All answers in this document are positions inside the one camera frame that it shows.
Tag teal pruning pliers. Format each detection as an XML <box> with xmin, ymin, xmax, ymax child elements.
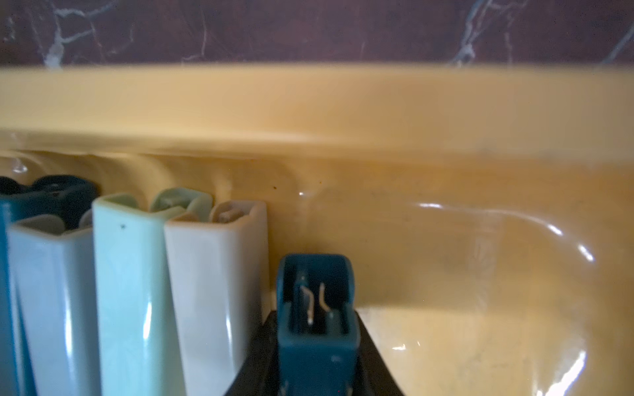
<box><xmin>277</xmin><ymin>253</ymin><xmax>361</xmax><ymax>395</ymax></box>

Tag beige pruning pliers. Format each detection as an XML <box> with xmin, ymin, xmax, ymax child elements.
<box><xmin>164</xmin><ymin>201</ymin><xmax>270</xmax><ymax>395</ymax></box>

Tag yellow plastic storage tray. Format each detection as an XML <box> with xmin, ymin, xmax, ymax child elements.
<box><xmin>1</xmin><ymin>64</ymin><xmax>633</xmax><ymax>395</ymax></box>

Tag grey pruning pliers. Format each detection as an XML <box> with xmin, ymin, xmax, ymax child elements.
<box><xmin>8</xmin><ymin>211</ymin><xmax>101</xmax><ymax>395</ymax></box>

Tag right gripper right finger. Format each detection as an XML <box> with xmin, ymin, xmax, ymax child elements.
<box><xmin>353</xmin><ymin>312</ymin><xmax>404</xmax><ymax>396</ymax></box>

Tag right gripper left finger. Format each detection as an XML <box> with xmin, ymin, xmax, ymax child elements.
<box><xmin>226</xmin><ymin>310</ymin><xmax>280</xmax><ymax>396</ymax></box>

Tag light green pruning pliers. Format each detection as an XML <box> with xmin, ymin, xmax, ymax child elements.
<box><xmin>92</xmin><ymin>187</ymin><xmax>213</xmax><ymax>395</ymax></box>

